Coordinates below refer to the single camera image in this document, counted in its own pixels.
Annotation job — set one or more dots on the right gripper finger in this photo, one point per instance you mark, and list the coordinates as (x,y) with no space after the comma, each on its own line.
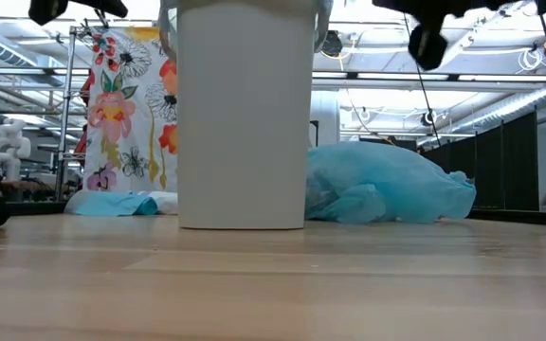
(427,47)

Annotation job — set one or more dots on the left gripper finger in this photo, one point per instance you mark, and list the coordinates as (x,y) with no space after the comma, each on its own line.
(48,12)

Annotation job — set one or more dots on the white plastic trash bin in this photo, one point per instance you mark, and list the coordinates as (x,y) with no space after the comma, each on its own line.
(244,142)

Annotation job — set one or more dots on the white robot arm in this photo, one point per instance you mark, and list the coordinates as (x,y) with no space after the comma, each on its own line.
(10,142)

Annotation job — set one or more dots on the blue trash bag roll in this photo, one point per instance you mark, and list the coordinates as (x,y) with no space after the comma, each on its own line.
(112,204)

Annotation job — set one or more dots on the black curtain clip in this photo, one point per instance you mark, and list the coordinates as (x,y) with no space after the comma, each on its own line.
(101,19)

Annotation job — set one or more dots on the round black ceiling fixture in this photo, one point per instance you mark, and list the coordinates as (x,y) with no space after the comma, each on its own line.
(428,118)

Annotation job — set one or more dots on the round black hanging device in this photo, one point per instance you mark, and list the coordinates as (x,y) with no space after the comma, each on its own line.
(333,43)

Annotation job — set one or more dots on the floral print curtain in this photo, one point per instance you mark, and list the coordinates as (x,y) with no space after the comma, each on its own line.
(126,118)

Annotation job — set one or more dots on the black partition screen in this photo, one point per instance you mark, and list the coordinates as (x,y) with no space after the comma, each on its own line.
(505,161)

